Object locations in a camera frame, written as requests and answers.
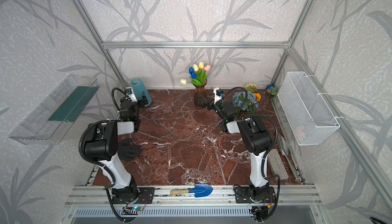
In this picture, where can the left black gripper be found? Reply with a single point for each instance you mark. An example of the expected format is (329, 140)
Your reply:
(123, 101)

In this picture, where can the blue hydrangea bouquet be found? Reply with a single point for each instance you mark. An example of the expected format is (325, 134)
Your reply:
(246, 103)

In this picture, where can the teal ceramic vase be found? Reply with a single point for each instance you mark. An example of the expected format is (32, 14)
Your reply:
(140, 91)

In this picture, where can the dark red glass vase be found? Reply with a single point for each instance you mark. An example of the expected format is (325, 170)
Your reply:
(200, 94)

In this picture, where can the yellow sunflower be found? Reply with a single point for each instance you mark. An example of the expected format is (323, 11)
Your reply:
(251, 87)

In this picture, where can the orange flower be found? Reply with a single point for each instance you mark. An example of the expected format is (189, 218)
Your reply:
(257, 97)

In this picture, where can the pink tulip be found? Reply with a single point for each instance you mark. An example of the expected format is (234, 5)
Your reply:
(207, 68)

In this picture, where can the blue rose stem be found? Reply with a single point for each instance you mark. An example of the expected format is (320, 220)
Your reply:
(272, 91)

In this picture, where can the cream tulip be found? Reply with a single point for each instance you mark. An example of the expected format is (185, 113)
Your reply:
(195, 67)

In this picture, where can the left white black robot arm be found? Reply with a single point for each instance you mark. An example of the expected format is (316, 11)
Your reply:
(99, 145)

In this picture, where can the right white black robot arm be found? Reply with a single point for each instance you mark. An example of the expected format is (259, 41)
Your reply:
(257, 140)

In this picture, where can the black yellow glove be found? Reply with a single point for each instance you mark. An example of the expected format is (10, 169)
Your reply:
(127, 150)

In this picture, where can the grey sponge block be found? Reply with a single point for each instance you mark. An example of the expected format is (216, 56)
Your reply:
(276, 165)

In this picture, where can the blue garden trowel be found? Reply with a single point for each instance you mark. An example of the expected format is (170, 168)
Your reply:
(199, 190)

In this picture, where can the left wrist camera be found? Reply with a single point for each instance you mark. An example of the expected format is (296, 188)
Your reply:
(129, 94)

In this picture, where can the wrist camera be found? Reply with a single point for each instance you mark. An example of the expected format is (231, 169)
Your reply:
(218, 95)
(129, 94)

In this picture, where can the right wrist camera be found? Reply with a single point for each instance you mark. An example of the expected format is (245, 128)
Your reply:
(218, 95)

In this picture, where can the white wire basket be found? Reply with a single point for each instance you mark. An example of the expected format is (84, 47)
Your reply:
(310, 118)

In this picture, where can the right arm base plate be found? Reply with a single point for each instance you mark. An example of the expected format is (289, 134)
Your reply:
(254, 195)

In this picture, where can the clear acrylic wall shelf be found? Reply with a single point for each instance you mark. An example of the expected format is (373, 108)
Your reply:
(52, 119)

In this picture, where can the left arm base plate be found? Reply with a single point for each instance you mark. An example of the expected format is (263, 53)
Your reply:
(124, 196)

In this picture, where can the aluminium front rail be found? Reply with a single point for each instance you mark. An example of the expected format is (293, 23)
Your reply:
(222, 195)

